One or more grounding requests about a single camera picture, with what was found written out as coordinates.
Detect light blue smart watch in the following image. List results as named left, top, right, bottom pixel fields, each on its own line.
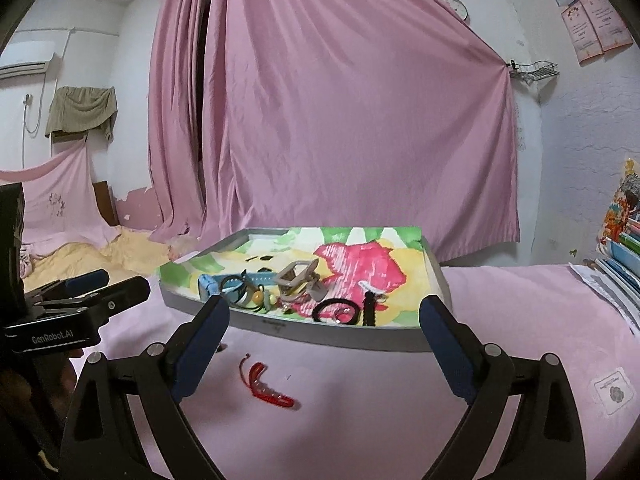
left=196, top=271, right=276, bottom=304

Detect brown cord amber bead necklace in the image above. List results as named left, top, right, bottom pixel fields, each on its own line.
left=218, top=271, right=281, bottom=316

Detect red cord bracelet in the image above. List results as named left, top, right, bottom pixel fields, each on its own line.
left=238, top=352, right=298, bottom=410

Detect black beaded bracelet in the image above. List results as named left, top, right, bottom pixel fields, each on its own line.
left=310, top=297, right=362, bottom=325

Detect black metal link bracelet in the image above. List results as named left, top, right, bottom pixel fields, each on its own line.
left=361, top=289, right=378, bottom=328

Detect yellow bed blanket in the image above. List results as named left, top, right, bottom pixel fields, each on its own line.
left=24, top=228, right=195, bottom=292

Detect white label patch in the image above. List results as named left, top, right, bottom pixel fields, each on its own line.
left=591, top=367, right=636, bottom=417

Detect pink tablecloth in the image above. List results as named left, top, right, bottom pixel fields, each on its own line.
left=182, top=264, right=639, bottom=479

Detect olive green hanging cloth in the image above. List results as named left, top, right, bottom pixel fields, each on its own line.
left=46, top=87, right=118, bottom=142

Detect stack of books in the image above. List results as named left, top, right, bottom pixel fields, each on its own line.
left=568, top=158, right=640, bottom=338

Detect white air conditioner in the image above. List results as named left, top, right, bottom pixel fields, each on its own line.
left=0, top=41, right=55, bottom=80

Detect grey tray with colourful liner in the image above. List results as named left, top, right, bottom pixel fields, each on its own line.
left=158, top=226, right=451, bottom=352

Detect large pink curtain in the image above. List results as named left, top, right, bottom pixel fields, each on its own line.
left=148, top=0, right=521, bottom=261

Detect pink sheet on wall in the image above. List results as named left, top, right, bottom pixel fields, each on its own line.
left=1, top=141, right=119, bottom=258

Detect wire wall rack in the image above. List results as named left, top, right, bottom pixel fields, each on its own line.
left=506, top=60, right=560, bottom=86

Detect wall certificates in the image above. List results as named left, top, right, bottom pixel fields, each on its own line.
left=555, top=0, right=634, bottom=65

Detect round wall clock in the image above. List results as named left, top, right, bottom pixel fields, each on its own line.
left=442, top=0, right=469, bottom=23

